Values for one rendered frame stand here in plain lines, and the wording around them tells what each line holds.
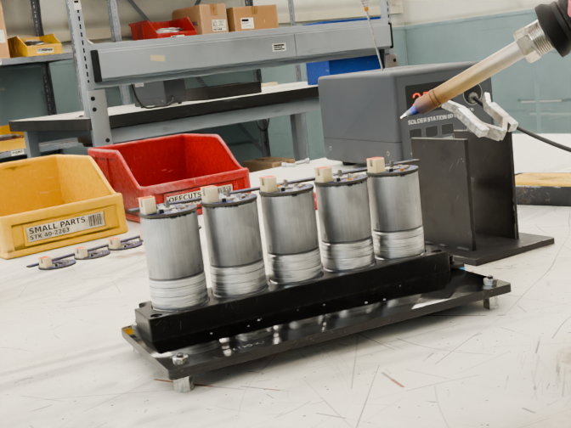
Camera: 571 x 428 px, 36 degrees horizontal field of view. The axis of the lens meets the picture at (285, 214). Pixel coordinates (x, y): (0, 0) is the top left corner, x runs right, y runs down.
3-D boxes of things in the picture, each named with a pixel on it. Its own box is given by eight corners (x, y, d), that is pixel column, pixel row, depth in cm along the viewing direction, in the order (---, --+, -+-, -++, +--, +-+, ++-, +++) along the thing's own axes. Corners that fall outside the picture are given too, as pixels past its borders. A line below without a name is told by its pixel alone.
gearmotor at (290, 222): (334, 295, 40) (322, 183, 39) (285, 306, 39) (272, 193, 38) (309, 284, 42) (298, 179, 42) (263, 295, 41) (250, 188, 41)
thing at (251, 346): (423, 278, 46) (421, 256, 46) (514, 306, 39) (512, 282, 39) (123, 351, 39) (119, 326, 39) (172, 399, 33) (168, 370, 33)
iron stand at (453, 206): (449, 320, 50) (514, 187, 44) (364, 222, 55) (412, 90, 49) (526, 295, 53) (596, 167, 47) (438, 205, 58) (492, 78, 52)
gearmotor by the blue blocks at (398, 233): (436, 270, 43) (427, 165, 42) (392, 280, 42) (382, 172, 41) (408, 261, 45) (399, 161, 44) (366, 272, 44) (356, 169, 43)
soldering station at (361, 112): (500, 157, 87) (493, 59, 86) (400, 176, 83) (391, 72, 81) (414, 150, 101) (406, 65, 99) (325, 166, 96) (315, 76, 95)
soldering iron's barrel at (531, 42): (422, 125, 40) (554, 50, 37) (405, 94, 40) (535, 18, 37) (429, 121, 41) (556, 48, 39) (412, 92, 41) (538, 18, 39)
